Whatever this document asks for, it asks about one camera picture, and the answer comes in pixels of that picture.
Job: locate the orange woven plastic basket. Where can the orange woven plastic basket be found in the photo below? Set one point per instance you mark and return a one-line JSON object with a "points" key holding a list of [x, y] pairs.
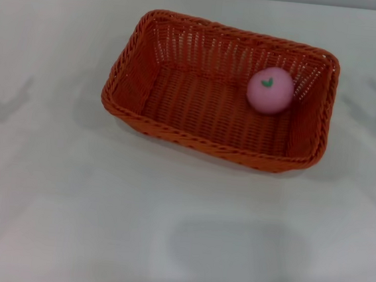
{"points": [[210, 116]]}

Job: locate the pink peach toy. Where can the pink peach toy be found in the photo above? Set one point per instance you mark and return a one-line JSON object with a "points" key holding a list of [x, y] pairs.
{"points": [[270, 90]]}

